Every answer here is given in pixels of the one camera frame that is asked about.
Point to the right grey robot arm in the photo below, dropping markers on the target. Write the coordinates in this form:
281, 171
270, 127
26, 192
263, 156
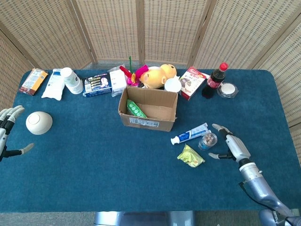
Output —
261, 186

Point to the cola bottle with red cap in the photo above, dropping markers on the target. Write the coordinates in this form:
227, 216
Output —
215, 80

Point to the yellow plush toy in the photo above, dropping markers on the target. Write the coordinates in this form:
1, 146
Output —
156, 77

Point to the brown cardboard box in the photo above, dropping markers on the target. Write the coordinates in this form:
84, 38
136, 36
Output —
148, 123

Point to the foil wrapped white round container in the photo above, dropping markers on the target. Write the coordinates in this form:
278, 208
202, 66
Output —
227, 89

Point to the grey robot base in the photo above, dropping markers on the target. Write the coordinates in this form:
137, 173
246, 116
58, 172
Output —
141, 219

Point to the green snack pack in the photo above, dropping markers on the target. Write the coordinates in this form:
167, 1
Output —
136, 108

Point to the blue table carpet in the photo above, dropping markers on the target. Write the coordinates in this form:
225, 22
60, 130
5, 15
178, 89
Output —
94, 169

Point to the clear wrapped white tissue pack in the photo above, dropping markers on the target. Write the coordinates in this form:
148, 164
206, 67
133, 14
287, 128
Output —
117, 81

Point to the white pouch with blue label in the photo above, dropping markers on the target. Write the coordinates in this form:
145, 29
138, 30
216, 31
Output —
54, 86

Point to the red and white box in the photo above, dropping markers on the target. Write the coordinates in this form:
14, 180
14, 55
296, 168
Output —
192, 82

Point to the stack of paper cups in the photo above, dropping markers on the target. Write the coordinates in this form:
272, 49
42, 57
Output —
74, 82

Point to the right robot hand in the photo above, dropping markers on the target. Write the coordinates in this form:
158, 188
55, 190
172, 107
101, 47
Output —
237, 147

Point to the dark blue printed pack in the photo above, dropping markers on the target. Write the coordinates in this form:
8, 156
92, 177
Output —
97, 84

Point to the yellow snack packet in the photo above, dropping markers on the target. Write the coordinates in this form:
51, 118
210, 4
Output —
190, 157

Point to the cream round bowl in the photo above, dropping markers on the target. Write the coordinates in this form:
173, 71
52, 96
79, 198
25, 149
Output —
38, 123

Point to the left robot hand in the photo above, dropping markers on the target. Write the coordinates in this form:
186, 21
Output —
2, 139

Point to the light blue cup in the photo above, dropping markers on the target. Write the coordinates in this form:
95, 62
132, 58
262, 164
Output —
172, 85

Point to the orange brown snack packet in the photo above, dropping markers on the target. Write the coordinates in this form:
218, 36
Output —
33, 81

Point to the white blue toothpaste tube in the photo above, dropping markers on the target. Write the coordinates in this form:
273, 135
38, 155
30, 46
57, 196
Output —
190, 134

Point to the woven folding screen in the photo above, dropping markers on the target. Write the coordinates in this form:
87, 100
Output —
113, 28

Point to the small glass jar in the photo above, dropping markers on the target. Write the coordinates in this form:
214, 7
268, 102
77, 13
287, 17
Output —
208, 140

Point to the pink red paper flower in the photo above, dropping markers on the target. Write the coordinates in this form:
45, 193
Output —
138, 73

